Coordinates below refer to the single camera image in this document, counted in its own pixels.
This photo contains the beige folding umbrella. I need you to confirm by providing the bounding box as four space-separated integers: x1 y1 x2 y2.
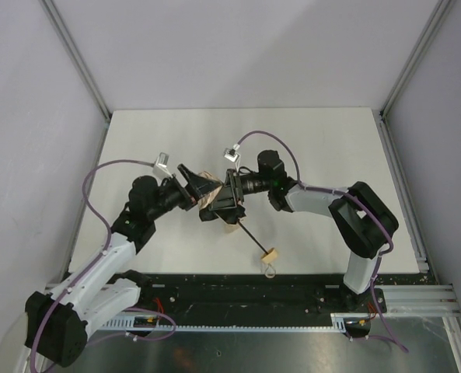
199 169 278 279

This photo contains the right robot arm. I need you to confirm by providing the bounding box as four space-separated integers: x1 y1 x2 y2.
199 150 399 295

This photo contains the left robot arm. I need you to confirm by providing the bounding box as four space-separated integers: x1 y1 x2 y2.
25 164 222 371

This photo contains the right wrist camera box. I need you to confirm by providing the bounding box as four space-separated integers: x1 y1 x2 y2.
223 143 241 170

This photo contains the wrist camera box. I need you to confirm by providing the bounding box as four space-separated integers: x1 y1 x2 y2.
223 143 241 170
152 152 172 180

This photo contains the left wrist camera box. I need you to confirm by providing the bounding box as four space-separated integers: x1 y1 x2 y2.
152 152 172 180

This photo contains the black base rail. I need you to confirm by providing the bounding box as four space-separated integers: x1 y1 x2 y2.
138 274 387 329

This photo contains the grey slotted cable duct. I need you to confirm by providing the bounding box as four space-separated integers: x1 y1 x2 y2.
99 312 369 333

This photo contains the left aluminium corner post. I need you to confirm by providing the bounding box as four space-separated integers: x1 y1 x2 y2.
39 0 112 123

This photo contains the aluminium corner post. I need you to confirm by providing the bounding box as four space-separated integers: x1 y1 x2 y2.
379 0 455 120
39 0 112 123

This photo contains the right aluminium corner post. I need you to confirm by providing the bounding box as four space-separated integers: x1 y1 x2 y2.
379 0 455 120

